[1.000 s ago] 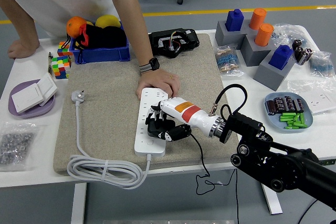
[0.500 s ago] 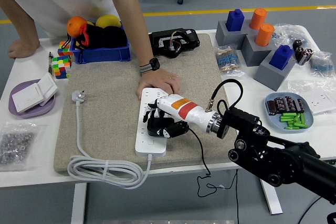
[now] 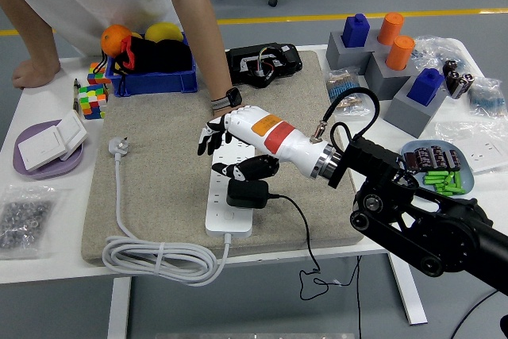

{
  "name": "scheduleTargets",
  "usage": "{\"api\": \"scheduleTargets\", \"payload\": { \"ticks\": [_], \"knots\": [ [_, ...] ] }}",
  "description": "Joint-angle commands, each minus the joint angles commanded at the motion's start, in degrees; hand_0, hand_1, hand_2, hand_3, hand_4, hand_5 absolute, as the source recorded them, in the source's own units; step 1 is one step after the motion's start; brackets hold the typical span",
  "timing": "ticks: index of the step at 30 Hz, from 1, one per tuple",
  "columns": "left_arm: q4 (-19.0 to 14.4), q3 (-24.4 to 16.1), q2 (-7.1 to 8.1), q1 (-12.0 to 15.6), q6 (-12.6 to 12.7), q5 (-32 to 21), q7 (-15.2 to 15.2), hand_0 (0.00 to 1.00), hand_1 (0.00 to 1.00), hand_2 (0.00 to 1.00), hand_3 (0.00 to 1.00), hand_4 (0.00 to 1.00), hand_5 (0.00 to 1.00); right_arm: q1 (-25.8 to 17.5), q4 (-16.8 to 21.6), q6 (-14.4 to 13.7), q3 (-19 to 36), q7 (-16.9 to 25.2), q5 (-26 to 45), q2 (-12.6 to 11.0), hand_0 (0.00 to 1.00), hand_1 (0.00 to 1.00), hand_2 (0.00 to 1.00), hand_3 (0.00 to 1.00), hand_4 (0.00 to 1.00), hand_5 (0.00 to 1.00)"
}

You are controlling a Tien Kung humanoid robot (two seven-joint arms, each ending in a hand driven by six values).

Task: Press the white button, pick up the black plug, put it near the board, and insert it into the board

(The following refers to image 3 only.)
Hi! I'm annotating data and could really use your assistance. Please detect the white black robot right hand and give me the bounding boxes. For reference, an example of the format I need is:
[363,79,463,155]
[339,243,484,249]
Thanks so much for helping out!
[197,105,331,182]

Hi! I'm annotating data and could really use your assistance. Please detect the person's left hand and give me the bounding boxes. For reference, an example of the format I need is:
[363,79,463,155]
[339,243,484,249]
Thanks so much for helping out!
[212,106,239,120]

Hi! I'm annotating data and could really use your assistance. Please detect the person's right hand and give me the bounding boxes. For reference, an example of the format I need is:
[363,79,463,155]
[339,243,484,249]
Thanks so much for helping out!
[11,59,61,89]

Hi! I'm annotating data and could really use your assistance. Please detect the black plug adapter with cord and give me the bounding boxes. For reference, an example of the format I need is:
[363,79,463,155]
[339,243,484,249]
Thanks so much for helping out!
[225,179,360,302]

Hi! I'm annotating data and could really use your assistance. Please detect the white power strip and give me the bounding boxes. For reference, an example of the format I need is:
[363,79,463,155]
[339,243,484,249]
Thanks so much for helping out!
[205,138,257,240]

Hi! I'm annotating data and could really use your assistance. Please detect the black wristwatch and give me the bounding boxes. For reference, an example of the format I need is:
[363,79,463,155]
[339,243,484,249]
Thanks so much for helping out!
[210,87,244,112]

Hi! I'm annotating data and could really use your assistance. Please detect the small colourful puzzle cube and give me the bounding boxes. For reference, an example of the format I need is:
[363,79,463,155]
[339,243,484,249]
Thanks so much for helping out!
[87,61,112,86]

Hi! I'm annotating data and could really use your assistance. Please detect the large colourful puzzle cube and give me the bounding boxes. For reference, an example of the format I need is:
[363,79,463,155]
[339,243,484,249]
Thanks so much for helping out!
[78,83,110,121]

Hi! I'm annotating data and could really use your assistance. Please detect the blue plastic bin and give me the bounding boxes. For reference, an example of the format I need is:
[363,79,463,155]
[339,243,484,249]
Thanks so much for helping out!
[106,30,198,98]

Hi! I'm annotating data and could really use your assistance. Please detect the grey-brown mat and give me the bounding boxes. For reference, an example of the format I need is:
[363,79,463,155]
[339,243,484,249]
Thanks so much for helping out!
[81,51,367,267]

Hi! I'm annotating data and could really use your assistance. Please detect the clear bag of taped resistors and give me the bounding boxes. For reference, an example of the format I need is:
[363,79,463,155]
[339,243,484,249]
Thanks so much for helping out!
[325,68,372,117]

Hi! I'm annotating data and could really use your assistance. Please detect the orange fruit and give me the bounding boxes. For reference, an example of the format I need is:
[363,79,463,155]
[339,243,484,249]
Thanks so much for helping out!
[100,24,134,58]

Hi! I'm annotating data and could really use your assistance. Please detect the purple tray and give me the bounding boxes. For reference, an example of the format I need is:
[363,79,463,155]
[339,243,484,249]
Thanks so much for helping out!
[13,119,87,180]

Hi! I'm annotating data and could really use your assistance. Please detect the large yellow lemon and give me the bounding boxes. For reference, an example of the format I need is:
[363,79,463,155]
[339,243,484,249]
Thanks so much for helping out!
[144,21,186,43]

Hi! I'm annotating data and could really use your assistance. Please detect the grey block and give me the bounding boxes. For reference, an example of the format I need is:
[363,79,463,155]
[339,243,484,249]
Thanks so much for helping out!
[383,76,449,140]
[326,30,384,76]
[364,51,420,102]

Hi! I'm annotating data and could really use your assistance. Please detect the blue square peg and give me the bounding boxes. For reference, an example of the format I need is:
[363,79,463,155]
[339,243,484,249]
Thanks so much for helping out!
[407,67,446,108]
[341,13,371,49]

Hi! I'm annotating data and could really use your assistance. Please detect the dark cylindrical capacitor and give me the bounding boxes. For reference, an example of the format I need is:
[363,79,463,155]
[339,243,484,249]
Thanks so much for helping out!
[414,147,433,169]
[448,149,464,171]
[431,146,449,169]
[403,151,418,176]

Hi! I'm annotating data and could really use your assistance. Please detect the clear bag of metal nuts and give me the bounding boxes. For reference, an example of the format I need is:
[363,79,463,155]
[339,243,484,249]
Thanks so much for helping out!
[0,184,67,260]

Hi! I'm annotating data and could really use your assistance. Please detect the orange cylinder peg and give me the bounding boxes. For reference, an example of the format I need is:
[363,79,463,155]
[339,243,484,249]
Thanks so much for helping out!
[386,35,417,71]
[377,12,406,46]

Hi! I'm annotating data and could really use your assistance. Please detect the heap of green batteries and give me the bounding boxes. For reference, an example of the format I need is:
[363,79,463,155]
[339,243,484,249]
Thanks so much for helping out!
[423,170,466,197]

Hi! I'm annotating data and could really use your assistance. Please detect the crumpled clear plastic bag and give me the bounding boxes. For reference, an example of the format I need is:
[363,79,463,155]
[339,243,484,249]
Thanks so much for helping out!
[412,35,473,78]

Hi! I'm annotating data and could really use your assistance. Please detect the bundle of dark capacitors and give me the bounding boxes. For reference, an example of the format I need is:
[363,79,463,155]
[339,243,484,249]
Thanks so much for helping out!
[443,60,476,101]

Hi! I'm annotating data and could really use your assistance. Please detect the light blue tray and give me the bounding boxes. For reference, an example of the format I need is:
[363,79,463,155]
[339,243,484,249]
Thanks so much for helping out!
[400,139,476,202]

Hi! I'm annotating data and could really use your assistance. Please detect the white socket panel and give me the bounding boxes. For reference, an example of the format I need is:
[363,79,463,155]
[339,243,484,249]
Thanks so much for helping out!
[462,140,508,175]

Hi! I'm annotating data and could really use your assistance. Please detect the clear bag of blue resistors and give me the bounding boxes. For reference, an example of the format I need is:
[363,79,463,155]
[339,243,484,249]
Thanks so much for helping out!
[468,76,508,120]

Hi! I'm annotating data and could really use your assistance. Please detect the white table leg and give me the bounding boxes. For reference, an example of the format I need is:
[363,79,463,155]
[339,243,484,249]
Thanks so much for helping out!
[394,271,429,326]
[106,276,133,339]

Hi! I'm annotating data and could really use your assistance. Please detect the white wall switch panel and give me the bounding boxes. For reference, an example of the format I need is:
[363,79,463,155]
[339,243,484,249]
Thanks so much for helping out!
[17,126,68,172]
[53,110,89,162]

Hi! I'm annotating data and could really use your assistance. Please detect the black device with coloured wires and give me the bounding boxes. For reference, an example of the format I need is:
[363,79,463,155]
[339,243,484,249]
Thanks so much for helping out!
[225,42,305,89]

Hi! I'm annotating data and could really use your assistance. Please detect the black red drawstring pouch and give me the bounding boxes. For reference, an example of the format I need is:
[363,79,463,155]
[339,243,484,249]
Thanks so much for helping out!
[101,35,194,96]

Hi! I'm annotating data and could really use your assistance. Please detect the white power cord with plug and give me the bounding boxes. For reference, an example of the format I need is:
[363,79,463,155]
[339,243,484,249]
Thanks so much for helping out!
[102,136,233,287]

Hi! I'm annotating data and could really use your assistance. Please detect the thin black hanging cable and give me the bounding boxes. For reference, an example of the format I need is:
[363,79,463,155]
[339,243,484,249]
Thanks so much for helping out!
[356,255,364,339]

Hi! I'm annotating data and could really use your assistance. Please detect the black floor cable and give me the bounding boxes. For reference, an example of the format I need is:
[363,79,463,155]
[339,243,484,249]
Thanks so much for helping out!
[451,287,508,339]

